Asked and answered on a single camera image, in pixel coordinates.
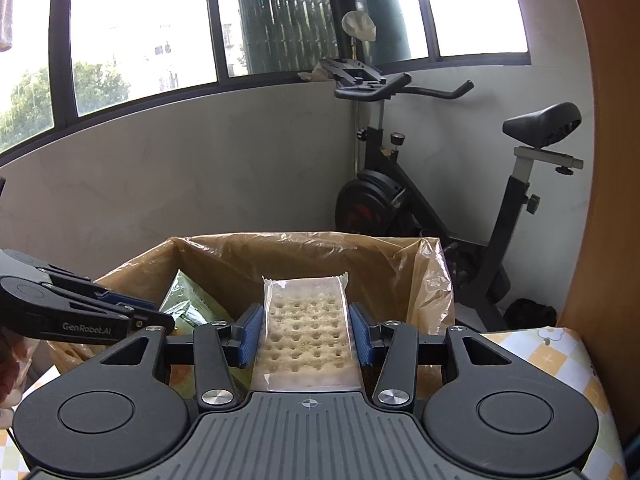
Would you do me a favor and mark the green seaweed snack bag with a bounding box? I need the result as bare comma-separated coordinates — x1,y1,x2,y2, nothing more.
160,270,233,336

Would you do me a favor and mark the floral checkered tablecloth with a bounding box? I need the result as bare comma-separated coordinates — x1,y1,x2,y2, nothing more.
484,327,627,479

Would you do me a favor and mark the black exercise bike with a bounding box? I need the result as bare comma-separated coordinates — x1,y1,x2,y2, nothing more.
319,60,593,332

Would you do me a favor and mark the white bag on stick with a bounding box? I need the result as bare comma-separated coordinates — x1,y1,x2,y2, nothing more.
341,10,376,60

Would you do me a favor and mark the clear cracker packet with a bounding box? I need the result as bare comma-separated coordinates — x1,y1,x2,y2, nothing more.
250,273,362,392

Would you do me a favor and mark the wooden wardrobe panel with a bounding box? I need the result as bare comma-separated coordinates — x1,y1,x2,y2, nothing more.
561,0,639,439

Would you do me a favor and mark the cardboard box with plastic liner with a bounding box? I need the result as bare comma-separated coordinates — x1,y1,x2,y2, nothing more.
46,231,457,401

